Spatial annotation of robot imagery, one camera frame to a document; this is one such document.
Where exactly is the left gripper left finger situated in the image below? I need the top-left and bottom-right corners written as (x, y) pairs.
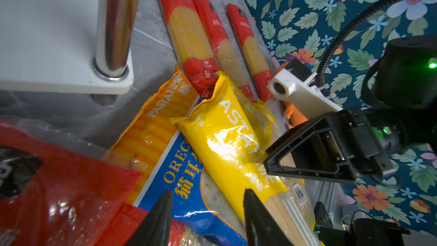
top-left (125, 190), bottom-right (173, 246)

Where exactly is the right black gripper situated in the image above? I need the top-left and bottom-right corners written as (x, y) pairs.
top-left (264, 107), bottom-right (398, 182)

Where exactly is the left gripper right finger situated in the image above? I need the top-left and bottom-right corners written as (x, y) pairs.
top-left (243, 189), bottom-right (292, 246)

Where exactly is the yellow spaghetti bag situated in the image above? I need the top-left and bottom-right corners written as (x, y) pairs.
top-left (170, 71), bottom-right (325, 246)
top-left (232, 83), bottom-right (282, 149)

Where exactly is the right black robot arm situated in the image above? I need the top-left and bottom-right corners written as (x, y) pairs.
top-left (264, 0), bottom-right (437, 183)

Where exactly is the blue orecchiette pasta bag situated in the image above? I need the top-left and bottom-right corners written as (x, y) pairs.
top-left (107, 69), bottom-right (247, 246)

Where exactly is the white two-tier shelf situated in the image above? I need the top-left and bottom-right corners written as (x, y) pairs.
top-left (1, 0), bottom-right (139, 100)

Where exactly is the red macaroni bag lower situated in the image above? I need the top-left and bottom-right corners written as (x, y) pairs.
top-left (95, 203), bottom-right (212, 246)

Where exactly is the red macaroni bag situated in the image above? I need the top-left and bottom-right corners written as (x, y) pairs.
top-left (1, 122), bottom-right (141, 246)
top-left (95, 203), bottom-right (212, 246)

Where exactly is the orange shark plush toy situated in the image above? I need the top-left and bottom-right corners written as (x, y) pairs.
top-left (275, 56), bottom-right (312, 129)

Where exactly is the red spaghetti pack right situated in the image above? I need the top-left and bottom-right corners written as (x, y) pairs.
top-left (226, 3), bottom-right (273, 102)

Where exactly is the red spaghetti pack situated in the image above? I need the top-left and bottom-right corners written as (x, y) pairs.
top-left (193, 0), bottom-right (256, 102)
top-left (159, 0), bottom-right (219, 99)
top-left (226, 3), bottom-right (273, 102)

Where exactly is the red macaroni bag upper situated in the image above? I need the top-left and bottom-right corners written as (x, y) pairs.
top-left (1, 122), bottom-right (141, 246)

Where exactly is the red spaghetti pack middle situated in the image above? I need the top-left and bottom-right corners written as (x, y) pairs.
top-left (193, 0), bottom-right (256, 102)

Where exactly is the red spaghetti pack left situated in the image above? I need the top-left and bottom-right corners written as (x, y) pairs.
top-left (159, 0), bottom-right (219, 99)

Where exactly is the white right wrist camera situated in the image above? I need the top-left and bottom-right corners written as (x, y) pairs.
top-left (267, 57), bottom-right (343, 119)

